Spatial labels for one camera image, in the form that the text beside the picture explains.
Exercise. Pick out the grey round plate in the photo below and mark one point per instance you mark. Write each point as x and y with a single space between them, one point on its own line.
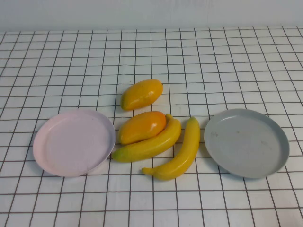
246 144

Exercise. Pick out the thick yellow plastic banana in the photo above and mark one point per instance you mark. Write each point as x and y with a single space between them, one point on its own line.
151 146

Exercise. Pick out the white checked tablecloth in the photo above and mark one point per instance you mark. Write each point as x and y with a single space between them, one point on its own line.
151 59

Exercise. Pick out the slender curved yellow banana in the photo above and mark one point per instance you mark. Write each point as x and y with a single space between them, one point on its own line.
184 153

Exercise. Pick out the orange blushed plastic mango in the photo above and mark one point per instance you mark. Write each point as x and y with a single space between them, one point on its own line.
142 127

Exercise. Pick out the yellow plastic mango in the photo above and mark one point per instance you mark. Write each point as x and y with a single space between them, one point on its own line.
142 94

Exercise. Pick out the pink round plate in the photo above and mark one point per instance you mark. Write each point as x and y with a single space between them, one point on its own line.
73 144

